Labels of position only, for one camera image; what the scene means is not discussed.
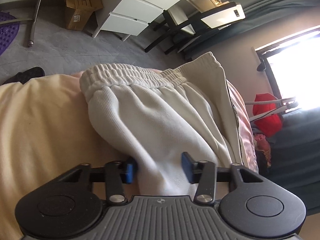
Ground white sweatpants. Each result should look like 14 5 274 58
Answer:
80 53 244 196

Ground pile of clothes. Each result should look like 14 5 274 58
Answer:
254 134 271 167

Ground red bag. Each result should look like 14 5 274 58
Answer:
252 93 283 138

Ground pastel bed duvet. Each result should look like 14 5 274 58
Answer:
0 71 259 240

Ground white metal stand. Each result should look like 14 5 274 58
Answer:
244 97 298 123

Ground black shoe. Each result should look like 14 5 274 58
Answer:
3 66 46 85

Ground window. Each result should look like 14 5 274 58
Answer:
255 26 319 110

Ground black chair white seat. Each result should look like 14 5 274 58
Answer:
144 2 246 55

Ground cardboard box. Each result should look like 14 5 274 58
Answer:
65 0 103 31

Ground white drawer dresser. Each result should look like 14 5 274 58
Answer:
92 0 217 38

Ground purple mat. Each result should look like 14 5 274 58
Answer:
0 22 20 55

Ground curved metal tube frame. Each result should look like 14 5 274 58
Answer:
1 0 42 48

